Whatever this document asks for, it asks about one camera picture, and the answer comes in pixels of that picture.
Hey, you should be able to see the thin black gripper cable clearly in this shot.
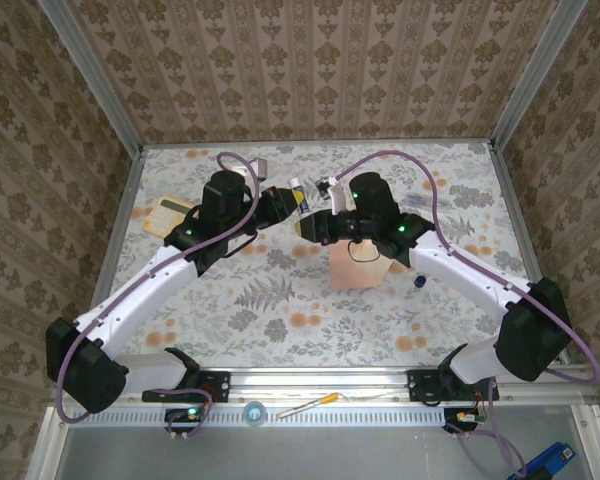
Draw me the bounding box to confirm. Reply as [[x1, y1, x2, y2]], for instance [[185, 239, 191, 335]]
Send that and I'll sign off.
[[219, 229, 261, 259], [346, 239, 382, 265]]

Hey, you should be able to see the orange and white pen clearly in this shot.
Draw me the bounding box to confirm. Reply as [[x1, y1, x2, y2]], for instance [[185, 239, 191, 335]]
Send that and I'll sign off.
[[276, 392, 340, 420]]

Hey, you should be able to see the aluminium frame post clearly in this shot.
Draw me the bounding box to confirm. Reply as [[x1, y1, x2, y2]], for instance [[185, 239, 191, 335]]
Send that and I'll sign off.
[[35, 0, 145, 157], [489, 0, 590, 147]]

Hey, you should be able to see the blue plastic device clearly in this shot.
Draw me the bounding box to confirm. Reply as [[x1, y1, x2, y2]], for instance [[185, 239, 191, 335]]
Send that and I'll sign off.
[[505, 441, 577, 480]]

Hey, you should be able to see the slotted grey cable duct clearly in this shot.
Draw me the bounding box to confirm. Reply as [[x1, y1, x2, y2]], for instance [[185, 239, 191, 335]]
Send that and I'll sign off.
[[68, 407, 446, 427]]

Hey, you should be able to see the floral patterned tablecloth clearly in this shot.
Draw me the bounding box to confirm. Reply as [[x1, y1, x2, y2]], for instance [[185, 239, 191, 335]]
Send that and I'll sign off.
[[90, 142, 557, 370]]

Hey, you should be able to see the black board with green light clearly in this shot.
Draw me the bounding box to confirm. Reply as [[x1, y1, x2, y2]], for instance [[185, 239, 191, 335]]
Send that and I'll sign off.
[[164, 405, 204, 435]]

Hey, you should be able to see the aluminium table edge rail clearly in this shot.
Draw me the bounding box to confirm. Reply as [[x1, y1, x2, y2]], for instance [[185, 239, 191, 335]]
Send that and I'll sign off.
[[74, 144, 146, 369], [140, 139, 495, 150], [488, 142, 572, 366]]

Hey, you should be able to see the black board with coloured connectors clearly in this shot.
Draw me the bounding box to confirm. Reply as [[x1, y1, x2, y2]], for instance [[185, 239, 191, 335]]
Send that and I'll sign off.
[[442, 407, 484, 435]]

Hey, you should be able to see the blue white round cap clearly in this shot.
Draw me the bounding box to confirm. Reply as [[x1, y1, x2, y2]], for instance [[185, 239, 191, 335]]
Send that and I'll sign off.
[[243, 400, 268, 426]]

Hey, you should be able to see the wide aluminium frame rail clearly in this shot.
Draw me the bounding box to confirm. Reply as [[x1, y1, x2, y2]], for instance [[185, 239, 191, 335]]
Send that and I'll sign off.
[[49, 365, 597, 407]]

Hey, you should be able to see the grey metal shelf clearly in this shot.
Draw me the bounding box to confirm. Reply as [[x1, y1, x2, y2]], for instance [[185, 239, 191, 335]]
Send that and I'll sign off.
[[27, 404, 600, 480]]

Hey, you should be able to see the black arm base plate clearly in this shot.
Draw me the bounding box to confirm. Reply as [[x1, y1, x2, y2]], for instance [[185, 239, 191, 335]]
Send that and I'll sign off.
[[406, 368, 500, 404], [141, 370, 231, 404]]

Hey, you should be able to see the yellow calculator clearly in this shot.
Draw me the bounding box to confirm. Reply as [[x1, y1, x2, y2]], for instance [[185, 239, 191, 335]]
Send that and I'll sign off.
[[142, 196, 194, 239]]

